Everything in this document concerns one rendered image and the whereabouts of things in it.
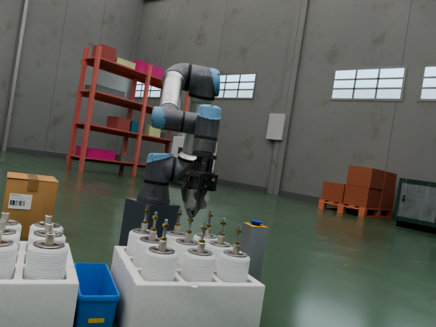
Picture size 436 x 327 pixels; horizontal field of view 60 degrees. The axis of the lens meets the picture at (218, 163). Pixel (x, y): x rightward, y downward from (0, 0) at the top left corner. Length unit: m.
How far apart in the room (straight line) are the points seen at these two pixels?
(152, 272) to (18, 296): 0.32
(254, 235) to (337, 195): 5.60
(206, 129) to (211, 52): 9.99
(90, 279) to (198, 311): 0.45
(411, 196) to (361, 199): 0.92
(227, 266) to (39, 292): 0.51
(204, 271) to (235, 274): 0.10
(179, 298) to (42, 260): 0.36
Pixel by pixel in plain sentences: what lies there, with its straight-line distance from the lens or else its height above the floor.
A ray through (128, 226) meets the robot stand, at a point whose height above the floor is 0.18.
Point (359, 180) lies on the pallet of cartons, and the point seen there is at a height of 0.60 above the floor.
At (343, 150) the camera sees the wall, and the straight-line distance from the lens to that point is 8.47.
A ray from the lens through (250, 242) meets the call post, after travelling 1.41.
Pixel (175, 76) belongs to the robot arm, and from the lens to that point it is 1.57.
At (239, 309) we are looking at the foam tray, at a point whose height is 0.11.
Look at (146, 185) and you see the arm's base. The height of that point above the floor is 0.37.
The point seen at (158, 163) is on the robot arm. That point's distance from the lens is 1.71.
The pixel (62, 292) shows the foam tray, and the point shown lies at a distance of 1.03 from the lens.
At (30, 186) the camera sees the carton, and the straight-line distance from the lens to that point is 2.12.
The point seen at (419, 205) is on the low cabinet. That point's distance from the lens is 6.15.
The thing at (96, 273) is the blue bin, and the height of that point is 0.09.
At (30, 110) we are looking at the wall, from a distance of 11.76.
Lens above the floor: 0.52
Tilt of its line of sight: level
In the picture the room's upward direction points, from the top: 9 degrees clockwise
